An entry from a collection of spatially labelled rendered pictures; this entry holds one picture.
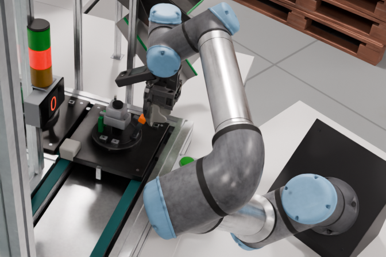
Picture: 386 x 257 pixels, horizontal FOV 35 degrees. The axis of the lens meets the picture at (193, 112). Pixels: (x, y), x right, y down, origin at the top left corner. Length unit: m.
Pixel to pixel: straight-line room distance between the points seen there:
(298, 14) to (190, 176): 3.24
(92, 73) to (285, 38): 2.23
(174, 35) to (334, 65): 2.75
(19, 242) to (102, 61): 1.58
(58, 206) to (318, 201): 0.66
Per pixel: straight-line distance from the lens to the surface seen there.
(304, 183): 1.45
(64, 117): 1.80
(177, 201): 1.09
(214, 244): 1.64
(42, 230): 1.58
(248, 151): 1.08
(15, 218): 0.67
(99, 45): 2.31
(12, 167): 0.62
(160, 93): 1.54
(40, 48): 1.38
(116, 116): 1.66
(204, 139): 1.92
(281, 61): 3.93
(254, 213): 1.37
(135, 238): 1.50
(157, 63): 1.34
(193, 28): 1.33
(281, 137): 1.99
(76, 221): 1.60
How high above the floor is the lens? 2.13
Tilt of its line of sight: 39 degrees down
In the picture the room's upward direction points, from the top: 8 degrees clockwise
